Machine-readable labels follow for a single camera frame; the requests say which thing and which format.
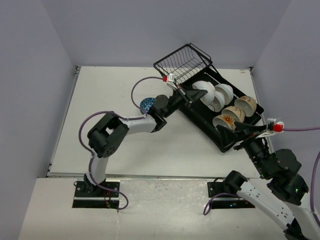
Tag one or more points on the light blue ribbed bowl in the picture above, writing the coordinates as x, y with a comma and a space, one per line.
227, 92
208, 98
218, 102

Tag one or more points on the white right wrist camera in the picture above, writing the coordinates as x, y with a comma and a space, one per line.
273, 127

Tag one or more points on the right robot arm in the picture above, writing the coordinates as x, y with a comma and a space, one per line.
297, 216

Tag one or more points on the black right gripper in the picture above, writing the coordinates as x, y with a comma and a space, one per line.
228, 135

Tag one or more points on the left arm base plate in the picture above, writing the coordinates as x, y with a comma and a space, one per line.
86, 197

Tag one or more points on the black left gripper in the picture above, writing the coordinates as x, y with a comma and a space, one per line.
192, 95

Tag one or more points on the light blue ribbed bowl back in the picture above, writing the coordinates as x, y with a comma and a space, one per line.
227, 92

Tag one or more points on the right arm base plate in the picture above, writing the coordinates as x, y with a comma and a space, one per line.
216, 187

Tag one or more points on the black wire dish rack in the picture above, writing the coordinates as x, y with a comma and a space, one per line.
190, 64

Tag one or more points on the beige floral bowl back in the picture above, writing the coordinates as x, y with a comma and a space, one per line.
247, 104

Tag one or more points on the beige leaf pattern bowl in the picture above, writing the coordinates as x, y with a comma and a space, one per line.
235, 112

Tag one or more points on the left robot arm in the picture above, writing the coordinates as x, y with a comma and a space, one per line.
108, 133

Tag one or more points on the light blue ribbed bowl front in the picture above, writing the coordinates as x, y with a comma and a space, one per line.
208, 98

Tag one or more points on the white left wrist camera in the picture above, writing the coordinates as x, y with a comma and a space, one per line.
171, 81

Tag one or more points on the light blue ribbed bowl middle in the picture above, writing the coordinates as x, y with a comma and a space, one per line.
218, 102

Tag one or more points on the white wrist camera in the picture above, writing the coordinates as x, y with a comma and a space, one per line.
273, 127
171, 81

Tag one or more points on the red patterned white bowl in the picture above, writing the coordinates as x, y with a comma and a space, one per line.
146, 104

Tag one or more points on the orange flower beige bowl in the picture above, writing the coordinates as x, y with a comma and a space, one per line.
225, 121

